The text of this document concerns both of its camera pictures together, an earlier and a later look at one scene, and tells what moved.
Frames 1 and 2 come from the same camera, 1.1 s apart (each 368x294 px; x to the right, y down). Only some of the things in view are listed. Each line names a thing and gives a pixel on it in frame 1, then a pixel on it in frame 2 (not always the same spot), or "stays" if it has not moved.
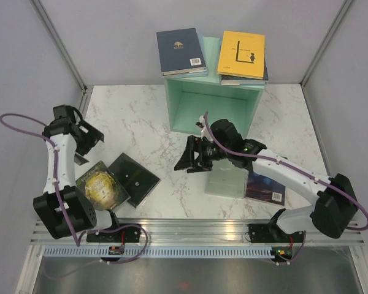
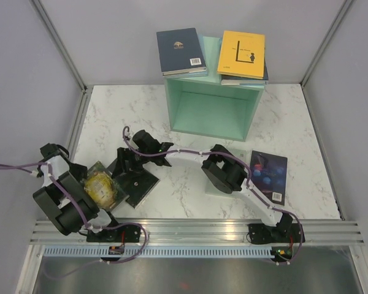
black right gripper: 187,160 -> 124,155
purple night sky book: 265,188 stays
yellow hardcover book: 242,54 stays
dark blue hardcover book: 180,52 stays
